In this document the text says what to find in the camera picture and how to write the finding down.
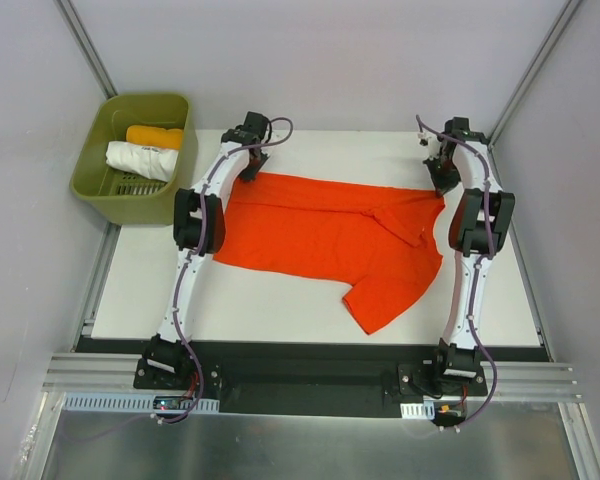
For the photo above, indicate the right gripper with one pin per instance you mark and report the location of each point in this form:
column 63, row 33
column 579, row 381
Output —
column 443, row 175

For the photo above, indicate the rolled yellow t shirt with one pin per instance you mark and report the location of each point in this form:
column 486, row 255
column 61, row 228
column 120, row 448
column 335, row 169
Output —
column 155, row 136

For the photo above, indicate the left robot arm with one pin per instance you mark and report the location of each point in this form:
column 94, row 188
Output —
column 199, row 231

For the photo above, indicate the green plastic basket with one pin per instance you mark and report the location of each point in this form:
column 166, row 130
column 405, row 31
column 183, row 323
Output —
column 126, row 198

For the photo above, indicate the rolled white t shirt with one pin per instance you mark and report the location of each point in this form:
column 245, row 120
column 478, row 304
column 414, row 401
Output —
column 149, row 162

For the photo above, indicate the right aluminium corner post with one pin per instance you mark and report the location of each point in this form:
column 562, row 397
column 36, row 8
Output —
column 559, row 26

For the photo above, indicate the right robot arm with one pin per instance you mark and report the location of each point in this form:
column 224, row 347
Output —
column 477, row 234

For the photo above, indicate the left aluminium corner post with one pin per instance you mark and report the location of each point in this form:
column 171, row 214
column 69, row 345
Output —
column 77, row 29

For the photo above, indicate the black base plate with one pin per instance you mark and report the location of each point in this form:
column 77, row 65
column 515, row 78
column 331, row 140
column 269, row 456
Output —
column 371, row 402

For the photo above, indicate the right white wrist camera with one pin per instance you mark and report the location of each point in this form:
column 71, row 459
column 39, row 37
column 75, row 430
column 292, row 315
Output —
column 431, row 143

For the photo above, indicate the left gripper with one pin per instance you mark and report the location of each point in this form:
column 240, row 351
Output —
column 253, row 167

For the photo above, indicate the orange t shirt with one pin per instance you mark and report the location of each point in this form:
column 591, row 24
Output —
column 378, row 240

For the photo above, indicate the aluminium corner post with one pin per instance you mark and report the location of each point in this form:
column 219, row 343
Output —
column 559, row 26
column 77, row 29

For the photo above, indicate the aluminium rail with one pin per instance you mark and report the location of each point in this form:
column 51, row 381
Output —
column 113, row 373

